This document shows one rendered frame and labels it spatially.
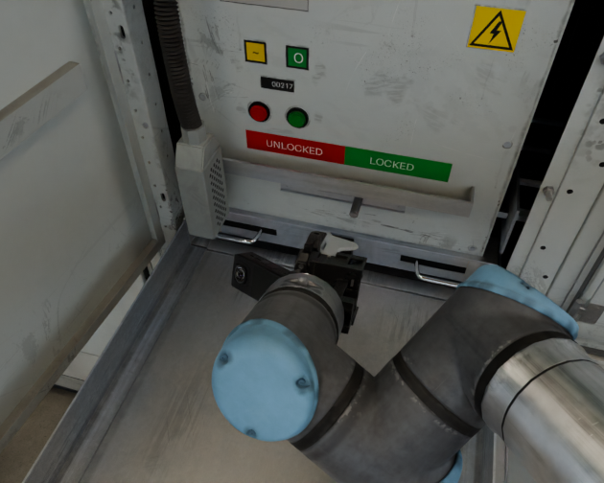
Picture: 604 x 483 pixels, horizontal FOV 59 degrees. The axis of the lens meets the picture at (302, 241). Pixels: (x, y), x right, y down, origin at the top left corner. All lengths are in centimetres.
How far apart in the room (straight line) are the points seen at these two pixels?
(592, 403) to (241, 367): 24
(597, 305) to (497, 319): 52
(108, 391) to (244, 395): 47
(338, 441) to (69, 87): 57
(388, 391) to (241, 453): 39
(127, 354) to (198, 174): 31
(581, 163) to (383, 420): 45
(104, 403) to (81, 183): 33
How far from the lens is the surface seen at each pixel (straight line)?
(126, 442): 85
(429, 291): 98
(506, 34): 73
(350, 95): 78
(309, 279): 55
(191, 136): 80
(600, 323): 98
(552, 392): 39
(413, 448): 46
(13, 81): 76
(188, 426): 84
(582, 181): 80
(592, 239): 87
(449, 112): 78
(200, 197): 84
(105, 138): 90
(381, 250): 95
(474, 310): 44
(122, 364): 91
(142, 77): 85
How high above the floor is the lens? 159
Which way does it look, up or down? 46 degrees down
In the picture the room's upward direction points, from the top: straight up
